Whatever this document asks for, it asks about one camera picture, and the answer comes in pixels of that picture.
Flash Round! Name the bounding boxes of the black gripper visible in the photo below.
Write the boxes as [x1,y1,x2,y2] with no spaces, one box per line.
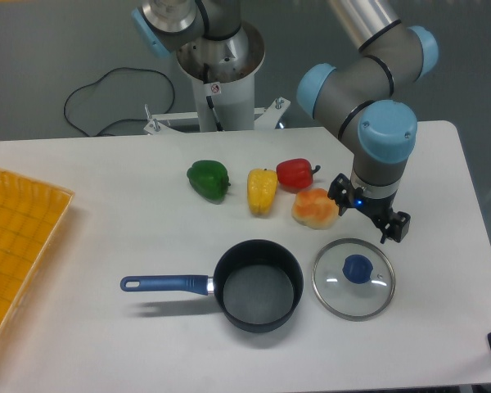
[327,174,411,244]

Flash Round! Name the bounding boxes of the round golden bread roll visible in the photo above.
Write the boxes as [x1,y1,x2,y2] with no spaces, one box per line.
[291,188,340,229]

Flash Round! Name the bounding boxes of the dark saucepan blue handle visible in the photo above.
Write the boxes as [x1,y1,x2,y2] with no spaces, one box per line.
[119,239,304,333]

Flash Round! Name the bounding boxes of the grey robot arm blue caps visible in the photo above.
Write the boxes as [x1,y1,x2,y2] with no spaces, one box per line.
[132,1,439,242]

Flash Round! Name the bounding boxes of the glass lid blue knob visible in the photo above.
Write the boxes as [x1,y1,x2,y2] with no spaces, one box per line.
[312,238,396,322]

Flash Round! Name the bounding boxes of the red bell pepper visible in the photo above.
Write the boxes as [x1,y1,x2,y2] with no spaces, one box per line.
[276,158,321,191]

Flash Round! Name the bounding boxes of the yellow bell pepper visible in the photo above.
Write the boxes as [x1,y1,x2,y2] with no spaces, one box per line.
[247,169,278,215]

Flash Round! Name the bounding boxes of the green bell pepper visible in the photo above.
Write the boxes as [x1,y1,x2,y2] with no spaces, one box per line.
[187,160,230,203]

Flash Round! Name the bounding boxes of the yellow woven basket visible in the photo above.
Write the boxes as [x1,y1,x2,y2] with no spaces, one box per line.
[0,168,74,336]

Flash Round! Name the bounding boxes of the black cable on floor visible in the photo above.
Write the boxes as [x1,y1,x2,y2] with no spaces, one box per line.
[63,67,176,138]

